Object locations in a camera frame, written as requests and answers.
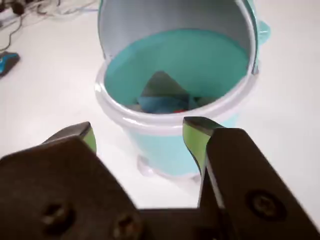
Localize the teal lidded bin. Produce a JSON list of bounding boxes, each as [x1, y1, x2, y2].
[[94, 0, 272, 187]]

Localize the white looped cable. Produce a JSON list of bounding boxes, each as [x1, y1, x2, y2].
[[24, 0, 100, 23]]

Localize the blue black computer mouse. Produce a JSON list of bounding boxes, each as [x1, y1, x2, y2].
[[0, 50, 21, 77]]

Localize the black power adapter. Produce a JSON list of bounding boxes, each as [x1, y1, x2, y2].
[[11, 1, 26, 15]]

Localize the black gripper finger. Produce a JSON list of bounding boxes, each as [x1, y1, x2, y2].
[[183, 116, 320, 240], [0, 121, 151, 240]]

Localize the grey mouse cable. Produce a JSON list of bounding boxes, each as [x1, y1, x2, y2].
[[0, 13, 29, 53]]

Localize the grey scrap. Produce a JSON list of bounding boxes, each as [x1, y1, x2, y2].
[[139, 70, 191, 101]]

